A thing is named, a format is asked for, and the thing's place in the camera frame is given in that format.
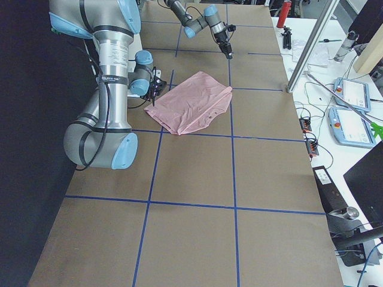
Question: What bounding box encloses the pink Snoopy t-shirt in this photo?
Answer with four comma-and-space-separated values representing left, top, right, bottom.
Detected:
144, 71, 232, 135

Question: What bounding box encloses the black box with label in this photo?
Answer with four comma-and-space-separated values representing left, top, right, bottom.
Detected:
312, 166, 348, 213

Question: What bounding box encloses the red bottle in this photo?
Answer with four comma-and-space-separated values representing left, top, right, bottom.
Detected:
276, 0, 291, 29

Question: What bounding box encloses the blue teach pendant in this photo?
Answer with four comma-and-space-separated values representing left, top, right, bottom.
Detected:
328, 107, 376, 148
334, 77, 371, 112

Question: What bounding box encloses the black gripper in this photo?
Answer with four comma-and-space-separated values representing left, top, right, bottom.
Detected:
214, 29, 233, 59
143, 87, 158, 100

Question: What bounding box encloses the black folded tripod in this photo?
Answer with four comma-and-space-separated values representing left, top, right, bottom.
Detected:
281, 26, 292, 50

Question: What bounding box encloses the aluminium frame post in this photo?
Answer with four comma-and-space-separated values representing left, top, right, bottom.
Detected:
287, 0, 340, 93

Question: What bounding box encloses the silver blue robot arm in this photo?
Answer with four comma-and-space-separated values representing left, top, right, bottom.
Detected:
49, 1, 154, 169
164, 0, 236, 60

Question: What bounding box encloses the far blue teach pendant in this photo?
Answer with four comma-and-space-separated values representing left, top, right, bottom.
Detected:
334, 77, 371, 112

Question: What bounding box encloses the near blue teach pendant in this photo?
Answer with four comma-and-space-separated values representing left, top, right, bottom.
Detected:
328, 107, 376, 148

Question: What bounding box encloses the grey clamp stand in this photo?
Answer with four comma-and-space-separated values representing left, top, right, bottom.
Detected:
326, 207, 382, 267

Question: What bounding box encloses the black monitor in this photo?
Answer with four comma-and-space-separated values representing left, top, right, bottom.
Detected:
344, 142, 382, 225

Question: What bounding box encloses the orange black connector box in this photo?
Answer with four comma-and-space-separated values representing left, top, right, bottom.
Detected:
299, 117, 312, 133

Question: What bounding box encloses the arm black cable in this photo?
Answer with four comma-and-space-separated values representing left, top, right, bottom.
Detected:
74, 67, 158, 172
184, 5, 207, 22

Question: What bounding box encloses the silver reacher grabber tool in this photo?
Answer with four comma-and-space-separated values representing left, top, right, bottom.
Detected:
303, 71, 383, 140

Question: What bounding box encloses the clear water bottle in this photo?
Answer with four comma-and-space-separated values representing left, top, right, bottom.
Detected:
334, 30, 359, 62

